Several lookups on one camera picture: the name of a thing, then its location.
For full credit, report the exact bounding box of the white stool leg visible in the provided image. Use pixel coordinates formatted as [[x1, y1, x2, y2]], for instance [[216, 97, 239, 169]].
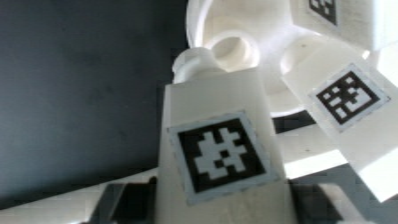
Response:
[[155, 48, 299, 224], [283, 43, 398, 201], [290, 0, 377, 50]]

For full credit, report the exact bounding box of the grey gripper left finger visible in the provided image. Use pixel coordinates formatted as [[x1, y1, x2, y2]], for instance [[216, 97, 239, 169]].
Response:
[[83, 177, 157, 224]]

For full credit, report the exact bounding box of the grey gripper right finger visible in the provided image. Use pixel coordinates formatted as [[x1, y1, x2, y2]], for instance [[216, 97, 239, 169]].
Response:
[[290, 181, 374, 224]]

